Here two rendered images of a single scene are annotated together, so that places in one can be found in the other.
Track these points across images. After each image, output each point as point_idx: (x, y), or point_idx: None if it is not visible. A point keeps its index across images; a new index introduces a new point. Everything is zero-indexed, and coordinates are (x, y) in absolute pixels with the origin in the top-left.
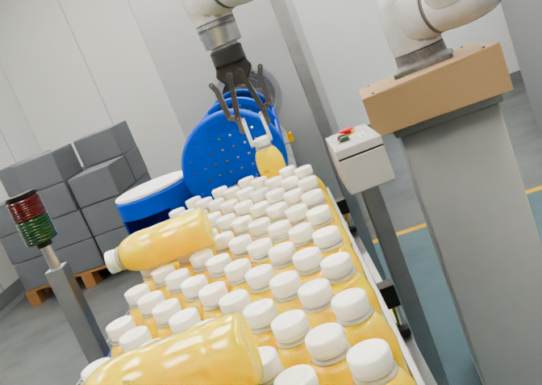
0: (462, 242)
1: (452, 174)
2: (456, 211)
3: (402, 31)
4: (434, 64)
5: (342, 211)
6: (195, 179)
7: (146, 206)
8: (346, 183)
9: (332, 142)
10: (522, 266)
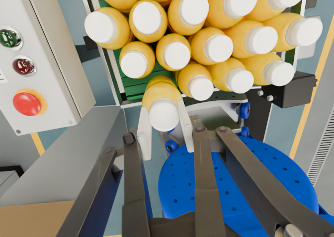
0: (89, 145)
1: (62, 177)
2: (78, 158)
3: None
4: None
5: None
6: (280, 162)
7: None
8: None
9: (45, 71)
10: (72, 133)
